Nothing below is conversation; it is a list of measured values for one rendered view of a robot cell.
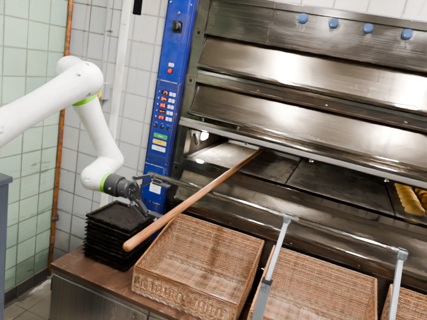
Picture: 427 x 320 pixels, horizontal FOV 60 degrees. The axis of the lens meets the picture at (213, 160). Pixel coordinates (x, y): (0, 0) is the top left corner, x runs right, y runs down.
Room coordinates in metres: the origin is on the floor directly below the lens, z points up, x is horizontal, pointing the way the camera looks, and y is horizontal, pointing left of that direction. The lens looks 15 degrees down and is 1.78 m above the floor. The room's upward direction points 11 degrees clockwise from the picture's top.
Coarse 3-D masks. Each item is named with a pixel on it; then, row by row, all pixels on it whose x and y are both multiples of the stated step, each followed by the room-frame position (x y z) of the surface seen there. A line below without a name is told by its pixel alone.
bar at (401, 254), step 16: (160, 176) 1.74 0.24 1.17; (208, 192) 1.66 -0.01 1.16; (256, 208) 1.59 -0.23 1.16; (304, 224) 1.52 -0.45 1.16; (320, 224) 1.51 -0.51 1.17; (352, 240) 1.46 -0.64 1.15; (368, 240) 1.44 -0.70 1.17; (400, 256) 1.39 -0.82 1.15; (272, 272) 1.37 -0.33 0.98; (400, 272) 1.35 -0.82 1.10; (256, 304) 1.33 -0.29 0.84
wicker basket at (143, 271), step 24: (168, 240) 1.99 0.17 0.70; (192, 240) 1.99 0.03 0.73; (216, 240) 1.96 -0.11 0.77; (240, 240) 1.94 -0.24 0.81; (144, 264) 1.71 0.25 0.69; (168, 264) 1.91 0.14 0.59; (192, 264) 1.94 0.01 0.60; (216, 264) 1.92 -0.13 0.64; (240, 264) 1.89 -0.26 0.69; (144, 288) 1.60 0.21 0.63; (168, 288) 1.56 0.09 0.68; (192, 288) 1.53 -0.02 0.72; (216, 288) 1.77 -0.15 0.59; (240, 288) 1.81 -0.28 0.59; (192, 312) 1.52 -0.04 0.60; (216, 312) 1.57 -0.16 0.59; (240, 312) 1.60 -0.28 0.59
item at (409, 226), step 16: (192, 160) 2.10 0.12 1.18; (240, 176) 2.00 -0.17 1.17; (256, 176) 2.03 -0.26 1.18; (288, 192) 1.92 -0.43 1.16; (304, 192) 1.90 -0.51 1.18; (336, 208) 1.84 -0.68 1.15; (352, 208) 1.82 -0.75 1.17; (368, 208) 1.84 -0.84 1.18; (400, 224) 1.74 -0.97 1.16; (416, 224) 1.74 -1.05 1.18
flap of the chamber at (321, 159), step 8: (200, 128) 1.93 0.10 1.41; (208, 128) 1.92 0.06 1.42; (224, 136) 1.89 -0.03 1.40; (232, 136) 1.88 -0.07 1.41; (240, 136) 1.87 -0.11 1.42; (256, 144) 1.84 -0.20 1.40; (264, 144) 1.83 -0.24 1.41; (272, 144) 1.82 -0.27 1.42; (288, 152) 1.79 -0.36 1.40; (296, 152) 1.78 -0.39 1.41; (304, 152) 1.77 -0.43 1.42; (320, 160) 1.74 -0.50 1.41; (328, 160) 1.73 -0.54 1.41; (336, 160) 1.72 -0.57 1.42; (352, 168) 1.69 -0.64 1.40; (360, 168) 1.69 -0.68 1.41; (368, 168) 1.68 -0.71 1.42; (384, 176) 1.65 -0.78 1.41; (392, 176) 1.64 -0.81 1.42; (408, 184) 1.79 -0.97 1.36; (416, 184) 1.61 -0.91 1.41; (424, 184) 1.60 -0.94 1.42
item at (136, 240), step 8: (256, 152) 2.48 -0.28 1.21; (248, 160) 2.27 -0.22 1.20; (232, 168) 1.99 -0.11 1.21; (224, 176) 1.83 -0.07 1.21; (208, 184) 1.65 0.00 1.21; (216, 184) 1.70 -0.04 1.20; (200, 192) 1.53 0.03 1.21; (192, 200) 1.43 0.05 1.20; (176, 208) 1.31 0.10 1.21; (184, 208) 1.35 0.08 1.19; (168, 216) 1.23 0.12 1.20; (176, 216) 1.29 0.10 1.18; (152, 224) 1.14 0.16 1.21; (160, 224) 1.17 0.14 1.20; (144, 232) 1.08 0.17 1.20; (152, 232) 1.11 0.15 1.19; (128, 240) 1.01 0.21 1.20; (136, 240) 1.03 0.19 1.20; (128, 248) 0.99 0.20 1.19
